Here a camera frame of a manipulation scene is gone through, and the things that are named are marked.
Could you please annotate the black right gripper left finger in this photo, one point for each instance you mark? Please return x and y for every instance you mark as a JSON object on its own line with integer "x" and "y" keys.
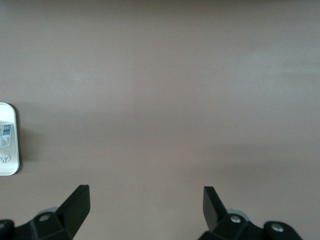
{"x": 70, "y": 215}

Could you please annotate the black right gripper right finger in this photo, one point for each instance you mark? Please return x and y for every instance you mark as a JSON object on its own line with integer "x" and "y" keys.
{"x": 215, "y": 217}

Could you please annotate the blue white milk carton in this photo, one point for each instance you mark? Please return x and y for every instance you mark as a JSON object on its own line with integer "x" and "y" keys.
{"x": 6, "y": 135}

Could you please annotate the white rabbit print tray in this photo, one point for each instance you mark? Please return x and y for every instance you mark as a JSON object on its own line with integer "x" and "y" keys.
{"x": 15, "y": 113}

